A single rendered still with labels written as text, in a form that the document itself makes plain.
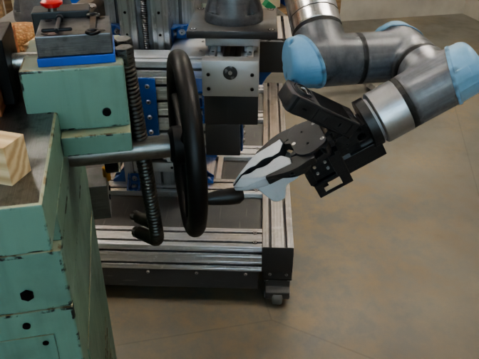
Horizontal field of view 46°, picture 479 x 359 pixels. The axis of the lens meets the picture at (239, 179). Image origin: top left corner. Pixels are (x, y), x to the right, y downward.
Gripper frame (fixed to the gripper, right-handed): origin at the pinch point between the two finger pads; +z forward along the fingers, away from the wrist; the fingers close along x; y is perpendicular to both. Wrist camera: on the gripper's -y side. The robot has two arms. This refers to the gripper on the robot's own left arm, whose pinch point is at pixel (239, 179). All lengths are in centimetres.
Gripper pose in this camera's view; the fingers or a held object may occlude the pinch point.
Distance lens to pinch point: 79.2
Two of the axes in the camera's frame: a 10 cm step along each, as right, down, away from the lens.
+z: -8.7, 4.8, 1.4
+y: 4.6, 6.7, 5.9
